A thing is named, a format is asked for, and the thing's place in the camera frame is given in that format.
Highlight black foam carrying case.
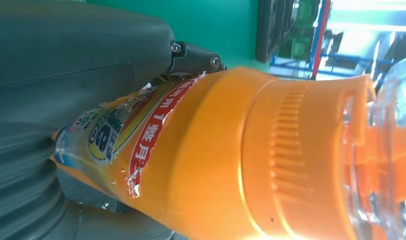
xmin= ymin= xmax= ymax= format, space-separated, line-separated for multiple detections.
xmin=255 ymin=0 xmax=298 ymax=64

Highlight green plastic crates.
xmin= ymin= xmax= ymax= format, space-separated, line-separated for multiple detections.
xmin=278 ymin=0 xmax=318 ymax=61

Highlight blue metal shelf rack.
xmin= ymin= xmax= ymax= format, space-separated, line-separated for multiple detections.
xmin=269 ymin=0 xmax=399 ymax=82

